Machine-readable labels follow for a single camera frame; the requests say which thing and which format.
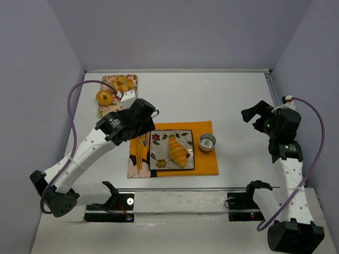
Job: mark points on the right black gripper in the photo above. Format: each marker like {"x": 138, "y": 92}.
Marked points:
{"x": 259, "y": 116}

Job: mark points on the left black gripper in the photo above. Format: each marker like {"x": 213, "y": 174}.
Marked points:
{"x": 146, "y": 127}

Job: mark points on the metal serving tongs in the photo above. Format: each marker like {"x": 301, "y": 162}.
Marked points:
{"x": 144, "y": 139}

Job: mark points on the striped croissant bread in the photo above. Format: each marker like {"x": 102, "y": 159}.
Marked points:
{"x": 177, "y": 152}

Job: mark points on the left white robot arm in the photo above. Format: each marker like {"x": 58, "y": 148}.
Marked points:
{"x": 55, "y": 185}

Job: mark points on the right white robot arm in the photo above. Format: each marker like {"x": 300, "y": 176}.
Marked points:
{"x": 290, "y": 225}

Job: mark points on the floral bread tray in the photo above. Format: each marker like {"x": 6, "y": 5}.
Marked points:
{"x": 116, "y": 105}

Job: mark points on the round twisted bread roll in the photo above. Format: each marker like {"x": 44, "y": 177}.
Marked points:
{"x": 123, "y": 84}

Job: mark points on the orange plastic spoon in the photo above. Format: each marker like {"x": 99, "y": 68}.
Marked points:
{"x": 142, "y": 147}

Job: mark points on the orange plastic fork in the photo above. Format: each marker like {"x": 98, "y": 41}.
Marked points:
{"x": 137, "y": 158}

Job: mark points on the square floral ceramic plate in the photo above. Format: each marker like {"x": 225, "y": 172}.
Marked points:
{"x": 159, "y": 157}

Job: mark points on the small metal cup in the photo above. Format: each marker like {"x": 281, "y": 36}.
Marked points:
{"x": 207, "y": 142}

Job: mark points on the ring doughnut bread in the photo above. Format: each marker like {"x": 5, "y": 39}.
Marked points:
{"x": 104, "y": 98}

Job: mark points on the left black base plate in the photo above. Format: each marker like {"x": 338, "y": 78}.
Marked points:
{"x": 115, "y": 210}

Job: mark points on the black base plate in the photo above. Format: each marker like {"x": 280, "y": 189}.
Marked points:
{"x": 115, "y": 210}
{"x": 240, "y": 209}

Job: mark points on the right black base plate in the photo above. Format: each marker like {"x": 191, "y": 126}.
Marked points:
{"x": 240, "y": 209}

